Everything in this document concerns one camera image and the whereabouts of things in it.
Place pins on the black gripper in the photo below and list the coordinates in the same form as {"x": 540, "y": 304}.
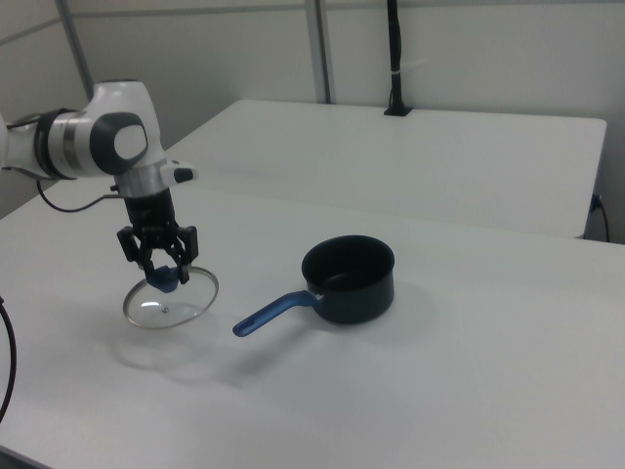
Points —
{"x": 149, "y": 215}

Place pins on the glass lid with blue knob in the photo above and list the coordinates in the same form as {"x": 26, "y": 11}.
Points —
{"x": 163, "y": 281}

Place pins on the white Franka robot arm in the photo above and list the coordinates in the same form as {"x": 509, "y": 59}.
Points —
{"x": 117, "y": 122}

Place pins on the white side table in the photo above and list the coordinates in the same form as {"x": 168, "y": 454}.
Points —
{"x": 390, "y": 161}

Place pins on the black camera pole, white band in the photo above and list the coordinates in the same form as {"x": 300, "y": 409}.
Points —
{"x": 395, "y": 73}

